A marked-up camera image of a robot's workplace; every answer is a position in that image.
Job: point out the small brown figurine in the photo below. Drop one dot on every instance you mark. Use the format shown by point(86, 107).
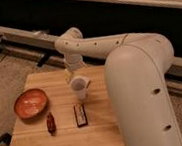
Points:
point(51, 127)

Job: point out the white ceramic cup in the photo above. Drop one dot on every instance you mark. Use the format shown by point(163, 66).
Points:
point(79, 86)

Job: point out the orange ceramic bowl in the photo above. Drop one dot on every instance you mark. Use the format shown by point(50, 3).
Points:
point(30, 103)

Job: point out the black table leg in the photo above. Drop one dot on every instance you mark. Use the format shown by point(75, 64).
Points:
point(5, 138)

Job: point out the dark red rectangular box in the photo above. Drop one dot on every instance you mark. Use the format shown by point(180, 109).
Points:
point(80, 115)

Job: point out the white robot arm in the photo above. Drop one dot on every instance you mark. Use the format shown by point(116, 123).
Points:
point(135, 65)

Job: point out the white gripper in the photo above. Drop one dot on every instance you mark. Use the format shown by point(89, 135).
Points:
point(73, 62)

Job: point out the wooden table board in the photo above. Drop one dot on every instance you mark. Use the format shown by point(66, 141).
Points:
point(101, 129)

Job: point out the long metal rail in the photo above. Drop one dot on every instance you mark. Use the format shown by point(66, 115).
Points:
point(19, 36)

